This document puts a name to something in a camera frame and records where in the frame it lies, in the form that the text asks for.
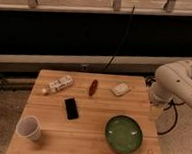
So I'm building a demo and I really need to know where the green ceramic bowl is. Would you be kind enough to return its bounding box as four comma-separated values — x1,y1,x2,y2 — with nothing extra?
104,115,143,154

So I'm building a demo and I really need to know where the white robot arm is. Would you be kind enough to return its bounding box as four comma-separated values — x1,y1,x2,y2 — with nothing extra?
148,60,192,121

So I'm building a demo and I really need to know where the dark red oblong object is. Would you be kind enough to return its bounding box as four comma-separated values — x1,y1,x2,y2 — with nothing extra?
88,79,98,96

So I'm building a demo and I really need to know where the black smartphone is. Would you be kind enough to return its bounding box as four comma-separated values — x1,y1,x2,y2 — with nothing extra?
64,98,79,120

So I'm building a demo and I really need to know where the white paper cup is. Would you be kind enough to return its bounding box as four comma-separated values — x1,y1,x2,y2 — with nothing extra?
16,115,41,141

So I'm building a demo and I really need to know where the black hanging cable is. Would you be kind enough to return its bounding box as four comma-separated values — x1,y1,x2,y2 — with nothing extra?
101,1,136,75

